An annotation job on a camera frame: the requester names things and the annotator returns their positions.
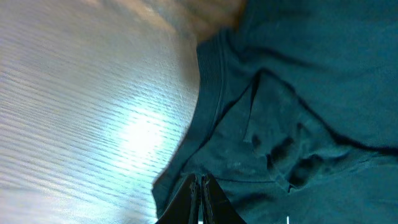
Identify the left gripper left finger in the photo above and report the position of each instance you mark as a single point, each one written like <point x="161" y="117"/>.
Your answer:
<point x="184" y="207"/>

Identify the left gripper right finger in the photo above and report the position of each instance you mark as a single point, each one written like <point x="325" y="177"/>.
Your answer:
<point x="217" y="209"/>

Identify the dark teal t-shirt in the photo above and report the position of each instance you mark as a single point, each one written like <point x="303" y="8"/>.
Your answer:
<point x="297" y="114"/>

